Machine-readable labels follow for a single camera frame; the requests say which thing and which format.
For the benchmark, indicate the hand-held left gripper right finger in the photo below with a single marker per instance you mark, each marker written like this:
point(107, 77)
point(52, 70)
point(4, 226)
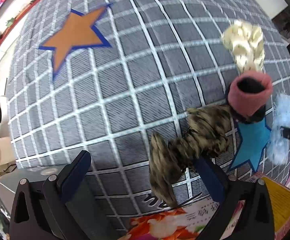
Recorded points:
point(209, 177)

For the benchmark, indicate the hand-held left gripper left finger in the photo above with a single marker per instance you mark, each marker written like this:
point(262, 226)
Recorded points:
point(76, 172)

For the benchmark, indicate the light blue fluffy scrunchie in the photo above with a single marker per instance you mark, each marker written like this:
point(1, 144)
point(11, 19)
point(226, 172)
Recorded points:
point(282, 110)

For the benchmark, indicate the leopard print scrunchie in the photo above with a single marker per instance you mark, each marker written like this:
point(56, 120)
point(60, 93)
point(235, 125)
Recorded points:
point(164, 165)

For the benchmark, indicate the floral printed box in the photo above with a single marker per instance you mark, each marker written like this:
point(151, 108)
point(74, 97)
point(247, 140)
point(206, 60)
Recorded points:
point(164, 225)

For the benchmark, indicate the red printed box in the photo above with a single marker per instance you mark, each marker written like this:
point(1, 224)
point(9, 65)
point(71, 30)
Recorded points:
point(282, 200)

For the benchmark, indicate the pink knitted headband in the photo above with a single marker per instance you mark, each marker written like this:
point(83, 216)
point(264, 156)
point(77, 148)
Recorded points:
point(239, 102)

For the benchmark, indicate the cardboard box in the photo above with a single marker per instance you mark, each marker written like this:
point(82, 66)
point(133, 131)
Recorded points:
point(2, 152)

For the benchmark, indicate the cream satin scrunchie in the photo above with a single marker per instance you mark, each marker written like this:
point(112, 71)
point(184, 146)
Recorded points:
point(244, 47)

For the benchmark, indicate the grey checked mat with stars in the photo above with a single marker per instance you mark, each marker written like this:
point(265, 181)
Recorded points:
point(135, 80)

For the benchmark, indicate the red-topped white shelf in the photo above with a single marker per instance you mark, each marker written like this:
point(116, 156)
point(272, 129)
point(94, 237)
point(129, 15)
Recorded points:
point(7, 17)

